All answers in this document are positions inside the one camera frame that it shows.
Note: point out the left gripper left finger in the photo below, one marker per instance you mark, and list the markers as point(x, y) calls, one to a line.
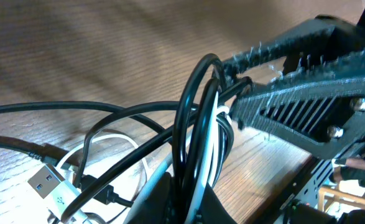
point(150, 207)

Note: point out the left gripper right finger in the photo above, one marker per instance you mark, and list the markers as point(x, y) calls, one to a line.
point(211, 210)

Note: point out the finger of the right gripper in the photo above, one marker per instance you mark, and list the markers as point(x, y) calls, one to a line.
point(326, 119)
point(324, 35)

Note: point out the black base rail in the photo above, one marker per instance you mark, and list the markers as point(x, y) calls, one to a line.
point(302, 189)

